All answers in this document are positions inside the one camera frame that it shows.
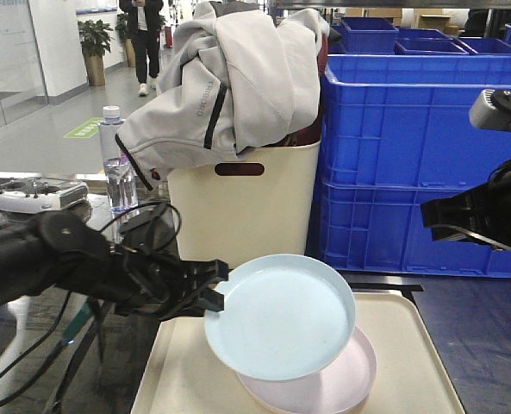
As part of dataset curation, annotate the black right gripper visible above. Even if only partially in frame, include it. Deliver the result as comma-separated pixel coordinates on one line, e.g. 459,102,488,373
421,160,511,251

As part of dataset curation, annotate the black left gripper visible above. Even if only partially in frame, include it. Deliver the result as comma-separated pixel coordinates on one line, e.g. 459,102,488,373
113,210,229,321

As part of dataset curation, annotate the light blue plate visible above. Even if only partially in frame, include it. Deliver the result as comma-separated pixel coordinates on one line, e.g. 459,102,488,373
204,254,357,381

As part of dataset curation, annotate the light pink plate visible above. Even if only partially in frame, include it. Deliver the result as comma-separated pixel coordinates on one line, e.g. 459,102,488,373
238,328,377,413

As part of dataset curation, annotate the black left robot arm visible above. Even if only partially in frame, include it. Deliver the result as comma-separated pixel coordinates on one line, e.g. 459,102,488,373
0,204,229,321

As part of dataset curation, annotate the beige tray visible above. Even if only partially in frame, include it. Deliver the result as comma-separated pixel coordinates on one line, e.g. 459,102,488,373
132,292,464,413

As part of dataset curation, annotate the cream plastic bin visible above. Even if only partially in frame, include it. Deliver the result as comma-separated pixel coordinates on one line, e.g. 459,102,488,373
168,142,320,268

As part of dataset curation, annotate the blue stacked crate lower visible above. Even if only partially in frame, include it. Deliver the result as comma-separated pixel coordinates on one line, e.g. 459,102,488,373
315,179,511,278

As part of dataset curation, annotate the blue stacked crate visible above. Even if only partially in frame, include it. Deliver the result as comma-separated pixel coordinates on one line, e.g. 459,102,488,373
315,179,511,278
320,54,511,188

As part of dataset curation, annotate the blue stacked crate upper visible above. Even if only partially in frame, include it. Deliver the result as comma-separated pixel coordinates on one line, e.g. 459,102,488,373
320,54,511,188

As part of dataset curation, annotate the clear water bottle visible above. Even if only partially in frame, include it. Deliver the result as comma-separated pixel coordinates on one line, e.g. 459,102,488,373
98,105,138,214

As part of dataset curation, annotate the white remote controller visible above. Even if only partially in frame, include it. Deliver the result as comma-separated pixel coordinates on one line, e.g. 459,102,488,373
0,177,89,214

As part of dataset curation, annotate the grey jacket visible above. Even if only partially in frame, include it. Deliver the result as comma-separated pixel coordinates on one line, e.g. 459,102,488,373
115,1,330,187

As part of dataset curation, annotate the potted plant gold pot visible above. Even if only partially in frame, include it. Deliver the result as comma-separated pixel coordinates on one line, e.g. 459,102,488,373
78,20,113,86

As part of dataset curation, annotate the walking person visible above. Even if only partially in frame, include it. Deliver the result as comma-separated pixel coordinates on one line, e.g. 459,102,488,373
119,0,163,97

